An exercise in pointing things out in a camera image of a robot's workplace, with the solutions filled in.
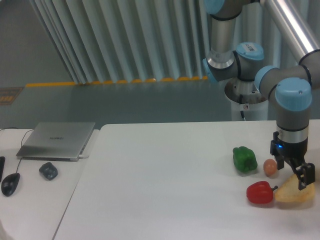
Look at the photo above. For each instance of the brown egg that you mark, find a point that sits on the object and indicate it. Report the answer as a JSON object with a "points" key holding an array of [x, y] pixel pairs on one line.
{"points": [[269, 167]]}

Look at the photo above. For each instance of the black phone at edge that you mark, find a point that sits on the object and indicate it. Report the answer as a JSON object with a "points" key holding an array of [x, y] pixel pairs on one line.
{"points": [[2, 165]]}

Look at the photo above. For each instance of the dark earbuds case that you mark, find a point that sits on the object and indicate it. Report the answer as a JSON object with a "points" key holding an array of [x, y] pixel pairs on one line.
{"points": [[49, 171]]}

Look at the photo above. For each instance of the triangular toast bread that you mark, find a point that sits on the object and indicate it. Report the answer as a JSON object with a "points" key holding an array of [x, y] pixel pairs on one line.
{"points": [[289, 191]]}

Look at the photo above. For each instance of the red bell pepper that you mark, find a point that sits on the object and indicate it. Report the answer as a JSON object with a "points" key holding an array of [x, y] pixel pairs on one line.
{"points": [[260, 192]]}

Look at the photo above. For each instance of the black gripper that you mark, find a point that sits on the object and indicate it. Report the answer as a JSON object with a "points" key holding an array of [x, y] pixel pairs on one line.
{"points": [[294, 155]]}

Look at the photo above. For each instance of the silver closed laptop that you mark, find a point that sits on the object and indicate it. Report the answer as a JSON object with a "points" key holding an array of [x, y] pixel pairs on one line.
{"points": [[58, 141]]}

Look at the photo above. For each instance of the black computer mouse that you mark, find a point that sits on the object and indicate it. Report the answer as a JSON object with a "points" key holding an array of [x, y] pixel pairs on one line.
{"points": [[9, 184]]}

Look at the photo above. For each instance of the green bell pepper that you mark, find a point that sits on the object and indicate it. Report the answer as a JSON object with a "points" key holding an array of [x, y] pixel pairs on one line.
{"points": [[244, 159]]}

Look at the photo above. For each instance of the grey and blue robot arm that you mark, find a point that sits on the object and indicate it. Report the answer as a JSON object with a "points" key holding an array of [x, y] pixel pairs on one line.
{"points": [[254, 78]]}

